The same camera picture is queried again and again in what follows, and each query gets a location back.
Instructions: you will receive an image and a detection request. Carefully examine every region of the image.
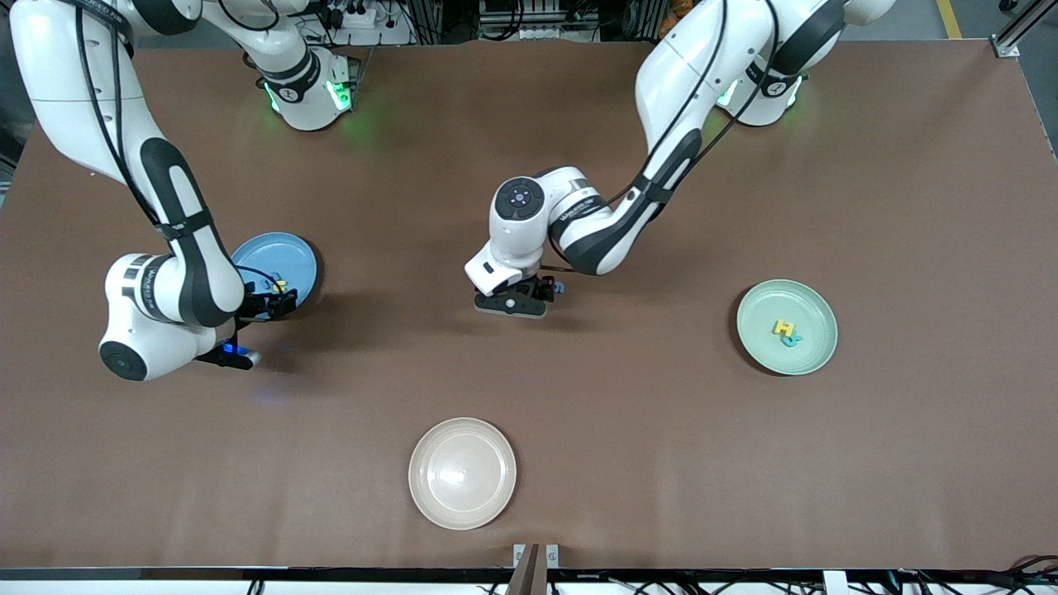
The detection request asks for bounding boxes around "blue plate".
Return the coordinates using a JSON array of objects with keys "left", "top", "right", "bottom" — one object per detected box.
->
[{"left": 231, "top": 231, "right": 320, "bottom": 319}]

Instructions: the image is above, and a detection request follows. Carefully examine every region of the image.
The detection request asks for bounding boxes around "beige plate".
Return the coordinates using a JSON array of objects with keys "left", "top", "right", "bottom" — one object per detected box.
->
[{"left": 408, "top": 417, "right": 517, "bottom": 531}]

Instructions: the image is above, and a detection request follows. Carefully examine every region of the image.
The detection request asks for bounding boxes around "pale green plate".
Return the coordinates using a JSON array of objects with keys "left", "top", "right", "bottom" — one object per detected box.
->
[{"left": 736, "top": 279, "right": 839, "bottom": 377}]

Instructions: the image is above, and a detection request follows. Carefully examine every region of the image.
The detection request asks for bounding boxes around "equipment rack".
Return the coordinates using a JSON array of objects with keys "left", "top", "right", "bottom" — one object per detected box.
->
[{"left": 478, "top": 0, "right": 604, "bottom": 42}]

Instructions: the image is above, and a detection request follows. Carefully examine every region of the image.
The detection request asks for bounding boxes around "white power strip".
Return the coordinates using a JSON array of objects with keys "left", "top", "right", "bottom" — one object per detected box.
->
[{"left": 326, "top": 0, "right": 383, "bottom": 31}]

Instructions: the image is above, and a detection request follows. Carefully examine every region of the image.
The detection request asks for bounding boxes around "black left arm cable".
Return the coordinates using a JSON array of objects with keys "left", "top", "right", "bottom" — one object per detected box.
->
[{"left": 608, "top": 0, "right": 782, "bottom": 207}]

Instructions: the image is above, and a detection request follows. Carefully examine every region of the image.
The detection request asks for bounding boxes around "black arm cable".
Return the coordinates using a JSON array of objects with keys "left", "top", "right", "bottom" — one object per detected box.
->
[
  {"left": 70, "top": 0, "right": 286, "bottom": 290},
  {"left": 608, "top": 0, "right": 782, "bottom": 207}
]

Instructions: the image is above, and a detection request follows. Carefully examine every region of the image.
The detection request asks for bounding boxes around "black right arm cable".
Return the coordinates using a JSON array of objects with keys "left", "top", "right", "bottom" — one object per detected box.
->
[{"left": 70, "top": 0, "right": 286, "bottom": 290}]

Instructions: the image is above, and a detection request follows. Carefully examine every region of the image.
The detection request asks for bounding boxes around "black table edge rail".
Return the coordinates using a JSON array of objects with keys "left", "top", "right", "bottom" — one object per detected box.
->
[{"left": 0, "top": 567, "right": 1058, "bottom": 584}]

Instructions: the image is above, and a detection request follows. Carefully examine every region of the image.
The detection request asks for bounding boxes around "metal table edge bracket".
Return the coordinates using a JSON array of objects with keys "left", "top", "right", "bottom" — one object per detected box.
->
[{"left": 506, "top": 543, "right": 560, "bottom": 595}]

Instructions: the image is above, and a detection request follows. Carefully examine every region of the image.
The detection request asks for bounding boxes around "aluminium frame profile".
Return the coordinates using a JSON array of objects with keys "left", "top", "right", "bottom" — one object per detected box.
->
[{"left": 992, "top": 0, "right": 1058, "bottom": 59}]

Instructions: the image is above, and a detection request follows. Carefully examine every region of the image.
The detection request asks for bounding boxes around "cable bundle under table edge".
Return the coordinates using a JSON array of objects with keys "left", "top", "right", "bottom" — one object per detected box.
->
[{"left": 893, "top": 555, "right": 1058, "bottom": 595}]

